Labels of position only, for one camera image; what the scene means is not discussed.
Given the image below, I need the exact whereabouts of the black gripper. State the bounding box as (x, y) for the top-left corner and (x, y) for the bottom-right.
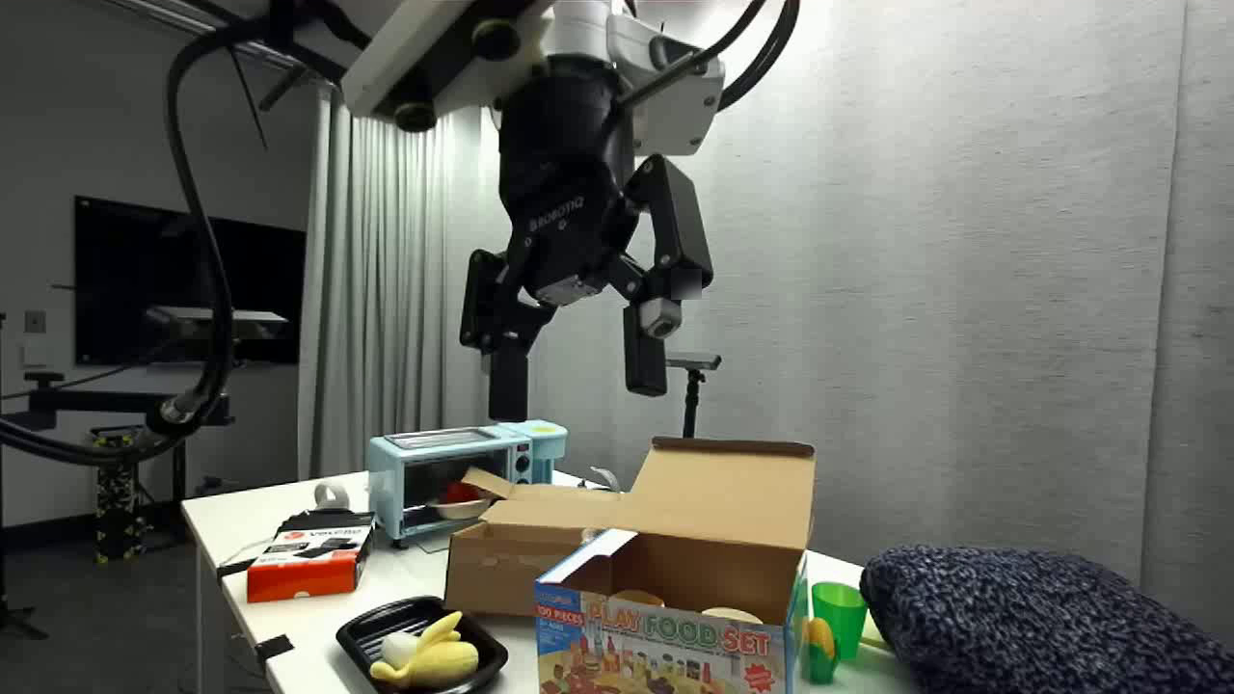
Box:
(458, 59), (715, 421)

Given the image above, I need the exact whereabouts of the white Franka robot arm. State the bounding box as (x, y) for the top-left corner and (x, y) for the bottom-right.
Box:
(343, 0), (724, 421)

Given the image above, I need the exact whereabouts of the large brown cardboard box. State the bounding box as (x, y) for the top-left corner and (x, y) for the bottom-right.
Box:
(445, 466), (577, 619)

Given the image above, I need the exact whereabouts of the play food toy box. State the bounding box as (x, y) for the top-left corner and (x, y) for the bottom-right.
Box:
(481, 438), (813, 694)

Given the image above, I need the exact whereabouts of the orange and black box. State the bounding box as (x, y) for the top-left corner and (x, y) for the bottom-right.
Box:
(247, 538), (361, 602)

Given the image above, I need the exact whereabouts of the light blue toy oven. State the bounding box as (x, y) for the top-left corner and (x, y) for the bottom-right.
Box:
(367, 421), (567, 542)

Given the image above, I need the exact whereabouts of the yellow toy banana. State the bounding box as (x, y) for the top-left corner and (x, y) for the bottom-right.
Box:
(367, 613), (480, 686)

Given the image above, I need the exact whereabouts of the black plastic tray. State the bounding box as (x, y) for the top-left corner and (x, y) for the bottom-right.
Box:
(337, 599), (508, 694)

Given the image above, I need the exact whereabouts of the green plastic cup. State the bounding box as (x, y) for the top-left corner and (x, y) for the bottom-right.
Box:
(813, 582), (868, 664)

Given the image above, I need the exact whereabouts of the dark blue speckled cushion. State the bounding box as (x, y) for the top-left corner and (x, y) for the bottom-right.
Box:
(860, 547), (1234, 694)

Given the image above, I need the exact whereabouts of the black camera tripod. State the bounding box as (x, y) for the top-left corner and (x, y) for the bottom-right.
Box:
(667, 349), (721, 438)

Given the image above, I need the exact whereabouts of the grey camera on wrist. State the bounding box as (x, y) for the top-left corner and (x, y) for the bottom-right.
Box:
(607, 14), (724, 154)

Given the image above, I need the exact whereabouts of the wall mounted black monitor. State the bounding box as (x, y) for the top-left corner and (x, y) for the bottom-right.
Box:
(72, 198), (305, 365)

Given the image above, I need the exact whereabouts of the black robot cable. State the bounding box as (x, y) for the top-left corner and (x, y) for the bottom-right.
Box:
(0, 0), (341, 470)

